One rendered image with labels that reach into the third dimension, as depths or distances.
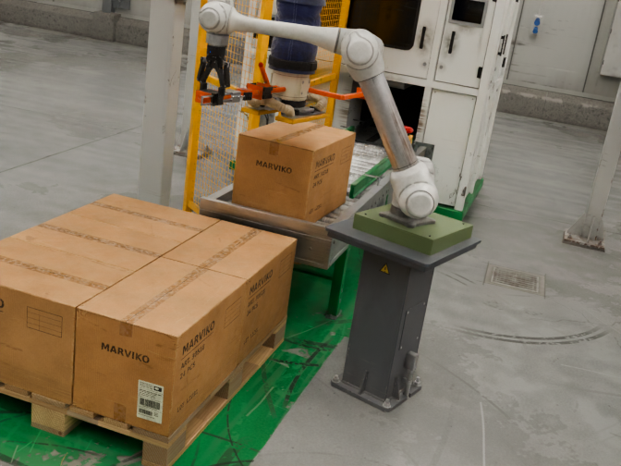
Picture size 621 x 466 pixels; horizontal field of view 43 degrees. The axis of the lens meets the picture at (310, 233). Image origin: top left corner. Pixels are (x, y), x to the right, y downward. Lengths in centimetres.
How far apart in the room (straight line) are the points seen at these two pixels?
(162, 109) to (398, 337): 214
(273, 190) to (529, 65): 883
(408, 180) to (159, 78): 214
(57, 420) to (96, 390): 23
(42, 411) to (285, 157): 159
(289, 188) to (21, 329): 145
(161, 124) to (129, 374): 224
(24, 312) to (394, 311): 147
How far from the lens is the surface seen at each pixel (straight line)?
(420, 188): 305
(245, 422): 332
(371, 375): 356
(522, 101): 1229
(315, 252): 382
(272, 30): 311
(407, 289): 334
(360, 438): 334
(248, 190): 394
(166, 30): 474
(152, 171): 491
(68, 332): 297
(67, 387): 307
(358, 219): 334
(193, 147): 534
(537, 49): 1236
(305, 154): 377
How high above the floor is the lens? 181
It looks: 19 degrees down
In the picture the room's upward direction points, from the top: 8 degrees clockwise
